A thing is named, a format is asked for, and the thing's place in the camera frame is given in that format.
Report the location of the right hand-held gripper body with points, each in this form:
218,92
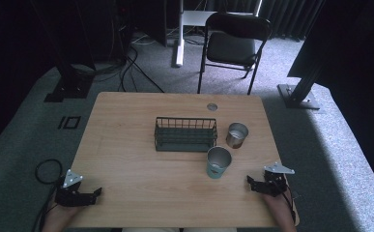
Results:
275,183

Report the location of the teal metal cup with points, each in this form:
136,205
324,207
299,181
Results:
218,164

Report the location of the person's left hand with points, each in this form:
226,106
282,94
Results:
63,212

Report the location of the grey table grommet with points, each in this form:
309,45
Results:
212,107

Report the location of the person's right hand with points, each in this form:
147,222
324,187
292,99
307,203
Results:
278,204

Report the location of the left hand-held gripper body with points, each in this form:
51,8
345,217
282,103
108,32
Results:
68,196

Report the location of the silver metal cup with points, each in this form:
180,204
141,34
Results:
236,135

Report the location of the black folding chair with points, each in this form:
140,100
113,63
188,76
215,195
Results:
231,48

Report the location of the black metal stand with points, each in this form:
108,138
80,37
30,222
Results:
300,93
70,80

